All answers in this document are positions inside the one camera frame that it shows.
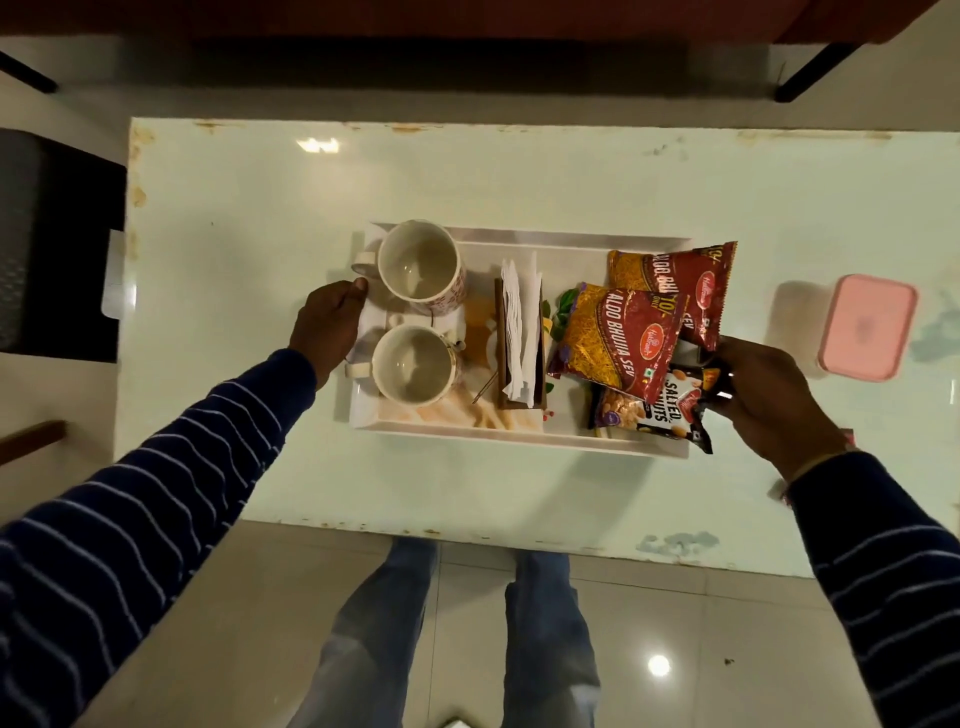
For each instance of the person's right hand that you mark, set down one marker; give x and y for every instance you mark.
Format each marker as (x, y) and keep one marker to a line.
(780, 412)

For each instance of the person's left hand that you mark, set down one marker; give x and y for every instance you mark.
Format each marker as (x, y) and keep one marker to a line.
(326, 330)

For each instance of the wooden armchair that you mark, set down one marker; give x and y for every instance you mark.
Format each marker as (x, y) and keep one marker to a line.
(30, 442)

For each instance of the white paper napkins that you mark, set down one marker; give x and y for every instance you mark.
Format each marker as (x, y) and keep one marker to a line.
(517, 337)

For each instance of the person's left leg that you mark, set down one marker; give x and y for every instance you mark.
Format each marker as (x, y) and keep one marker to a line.
(367, 637)

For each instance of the white floral mug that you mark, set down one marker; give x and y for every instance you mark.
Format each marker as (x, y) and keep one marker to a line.
(416, 262)
(412, 367)

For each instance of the pink container lid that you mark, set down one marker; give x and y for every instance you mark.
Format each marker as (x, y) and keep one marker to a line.
(866, 326)

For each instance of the person's right leg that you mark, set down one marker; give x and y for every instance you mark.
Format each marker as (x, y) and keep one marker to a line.
(551, 637)

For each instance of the person's right forearm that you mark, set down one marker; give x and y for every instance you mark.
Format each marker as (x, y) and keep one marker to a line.
(892, 562)

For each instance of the salted peanuts packet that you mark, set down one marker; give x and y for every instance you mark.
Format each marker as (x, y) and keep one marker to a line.
(652, 412)

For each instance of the dark plastic stool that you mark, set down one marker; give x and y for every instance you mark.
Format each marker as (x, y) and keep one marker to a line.
(67, 247)

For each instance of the wooden napkin holder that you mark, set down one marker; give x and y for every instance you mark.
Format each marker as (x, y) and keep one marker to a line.
(499, 337)

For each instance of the person's left forearm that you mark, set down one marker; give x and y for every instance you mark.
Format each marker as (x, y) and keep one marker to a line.
(135, 525)

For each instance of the white floral tray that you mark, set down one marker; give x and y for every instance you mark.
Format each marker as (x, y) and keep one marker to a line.
(577, 262)

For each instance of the red sofa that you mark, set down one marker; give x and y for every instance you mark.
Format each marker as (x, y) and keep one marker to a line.
(450, 15)

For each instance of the red aloo bhujia packet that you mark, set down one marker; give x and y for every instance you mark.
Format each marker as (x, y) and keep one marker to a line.
(690, 277)
(615, 345)

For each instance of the person's leg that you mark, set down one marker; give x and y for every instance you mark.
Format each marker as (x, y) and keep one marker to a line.
(551, 637)
(367, 637)

